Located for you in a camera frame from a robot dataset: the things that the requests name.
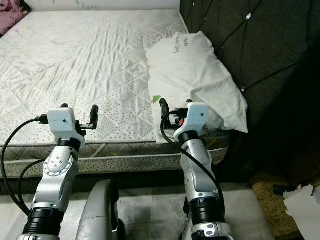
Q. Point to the grey quilted mattress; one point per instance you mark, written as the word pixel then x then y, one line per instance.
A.
pixel 80 60

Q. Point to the white torn cardboard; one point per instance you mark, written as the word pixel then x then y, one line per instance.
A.
pixel 302 210

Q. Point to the dark bed frame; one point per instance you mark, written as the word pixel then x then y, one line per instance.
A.
pixel 130 182

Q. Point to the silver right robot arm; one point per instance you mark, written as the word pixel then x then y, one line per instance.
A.
pixel 197 175

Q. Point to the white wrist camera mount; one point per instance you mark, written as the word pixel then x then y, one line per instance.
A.
pixel 62 122
pixel 195 116

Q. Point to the pink cartoon print quilt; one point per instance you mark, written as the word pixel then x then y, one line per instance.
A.
pixel 10 15

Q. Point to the brown shaggy rug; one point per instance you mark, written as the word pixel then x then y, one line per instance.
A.
pixel 270 210

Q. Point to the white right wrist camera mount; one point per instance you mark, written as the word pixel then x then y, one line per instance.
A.
pixel 195 116

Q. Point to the black tufted headboard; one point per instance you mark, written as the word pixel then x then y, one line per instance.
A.
pixel 270 60

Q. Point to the white pillow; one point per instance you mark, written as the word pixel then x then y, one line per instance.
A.
pixel 190 70

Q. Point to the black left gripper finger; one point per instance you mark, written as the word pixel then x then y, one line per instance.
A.
pixel 94 115
pixel 64 106

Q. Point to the silver left robot leg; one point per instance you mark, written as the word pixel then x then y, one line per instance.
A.
pixel 97 215

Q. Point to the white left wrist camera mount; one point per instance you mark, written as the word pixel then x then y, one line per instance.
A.
pixel 62 122

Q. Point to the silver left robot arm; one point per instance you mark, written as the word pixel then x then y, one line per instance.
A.
pixel 55 185

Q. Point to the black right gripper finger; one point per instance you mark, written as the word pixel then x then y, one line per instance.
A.
pixel 164 109
pixel 189 101

